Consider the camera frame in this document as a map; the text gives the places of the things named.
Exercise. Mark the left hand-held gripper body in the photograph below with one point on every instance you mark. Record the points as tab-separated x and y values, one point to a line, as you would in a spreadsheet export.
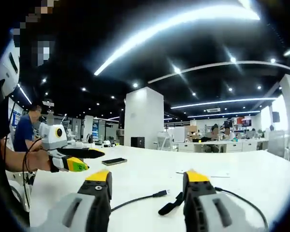
50	140

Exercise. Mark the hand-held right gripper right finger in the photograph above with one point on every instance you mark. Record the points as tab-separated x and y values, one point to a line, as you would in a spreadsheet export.
207	212

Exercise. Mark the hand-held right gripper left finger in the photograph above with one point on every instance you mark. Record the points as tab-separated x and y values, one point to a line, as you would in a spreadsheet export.
70	212

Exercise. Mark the white desk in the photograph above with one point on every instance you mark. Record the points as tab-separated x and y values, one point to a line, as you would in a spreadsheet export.
147	174

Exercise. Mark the person's left hand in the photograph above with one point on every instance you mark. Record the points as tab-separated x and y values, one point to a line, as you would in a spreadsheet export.
39	160

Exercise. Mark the black wristband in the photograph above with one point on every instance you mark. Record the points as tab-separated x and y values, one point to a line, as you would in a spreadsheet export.
27	160

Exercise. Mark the black smartphone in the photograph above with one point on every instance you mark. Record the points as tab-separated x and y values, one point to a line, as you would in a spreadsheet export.
114	161

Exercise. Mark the black box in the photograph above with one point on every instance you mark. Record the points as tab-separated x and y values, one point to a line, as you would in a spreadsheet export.
137	142

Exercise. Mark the white office cabinet row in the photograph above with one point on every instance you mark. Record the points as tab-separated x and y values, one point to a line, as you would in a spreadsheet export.
232	145

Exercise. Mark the white square pillar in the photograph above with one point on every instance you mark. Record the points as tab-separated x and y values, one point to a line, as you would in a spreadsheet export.
145	118

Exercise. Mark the white worn device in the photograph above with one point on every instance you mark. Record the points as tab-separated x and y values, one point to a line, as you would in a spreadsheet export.
4	75

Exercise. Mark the black wall screen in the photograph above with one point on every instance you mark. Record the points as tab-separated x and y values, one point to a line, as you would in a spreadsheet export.
276	116

